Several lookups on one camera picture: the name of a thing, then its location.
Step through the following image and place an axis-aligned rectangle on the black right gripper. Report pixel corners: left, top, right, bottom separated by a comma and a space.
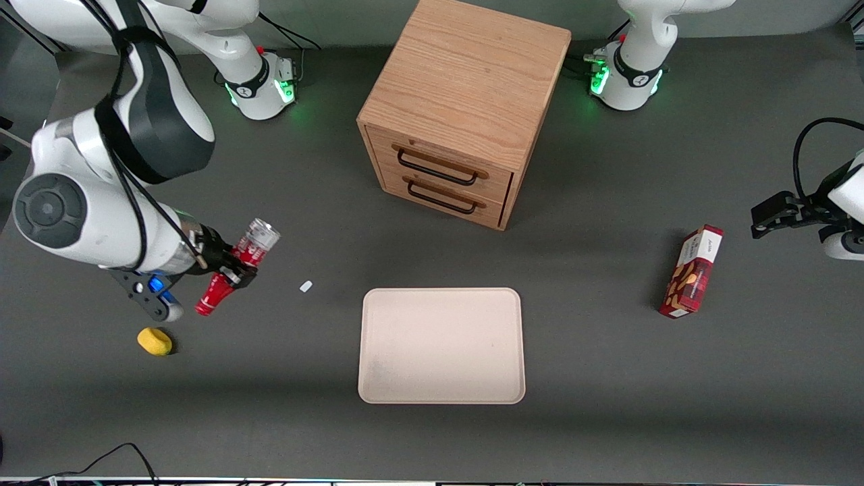
190, 225, 259, 290

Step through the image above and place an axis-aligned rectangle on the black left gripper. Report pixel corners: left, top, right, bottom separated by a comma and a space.
751, 169, 846, 240

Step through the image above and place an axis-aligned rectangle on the red coke bottle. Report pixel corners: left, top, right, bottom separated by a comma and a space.
194, 218, 281, 317

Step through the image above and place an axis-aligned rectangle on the beige rectangular tray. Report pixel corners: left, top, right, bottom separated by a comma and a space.
358, 288, 526, 405

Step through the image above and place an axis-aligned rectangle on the red snack box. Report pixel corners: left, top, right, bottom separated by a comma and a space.
659, 224, 724, 319

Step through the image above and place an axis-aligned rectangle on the yellow sponge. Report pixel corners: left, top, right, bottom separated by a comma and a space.
137, 327, 173, 356

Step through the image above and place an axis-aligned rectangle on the wooden drawer cabinet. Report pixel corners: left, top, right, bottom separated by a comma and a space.
356, 0, 572, 232

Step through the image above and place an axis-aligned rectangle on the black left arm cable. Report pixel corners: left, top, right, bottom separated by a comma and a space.
792, 117, 864, 200

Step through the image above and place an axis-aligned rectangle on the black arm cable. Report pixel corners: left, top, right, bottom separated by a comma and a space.
81, 0, 203, 271
792, 117, 864, 200

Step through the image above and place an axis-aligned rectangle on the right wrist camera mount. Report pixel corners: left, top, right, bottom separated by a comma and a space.
101, 268, 185, 323

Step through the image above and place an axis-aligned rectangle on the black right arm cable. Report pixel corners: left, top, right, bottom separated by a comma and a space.
81, 0, 203, 271

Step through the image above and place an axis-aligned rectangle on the black metal drawer handle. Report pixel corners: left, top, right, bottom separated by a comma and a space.
403, 174, 487, 215
393, 144, 489, 186

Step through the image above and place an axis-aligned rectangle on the thin black floor cable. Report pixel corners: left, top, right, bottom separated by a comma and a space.
0, 443, 160, 485

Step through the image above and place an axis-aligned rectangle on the black right base cable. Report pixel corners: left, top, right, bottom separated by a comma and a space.
215, 12, 322, 87

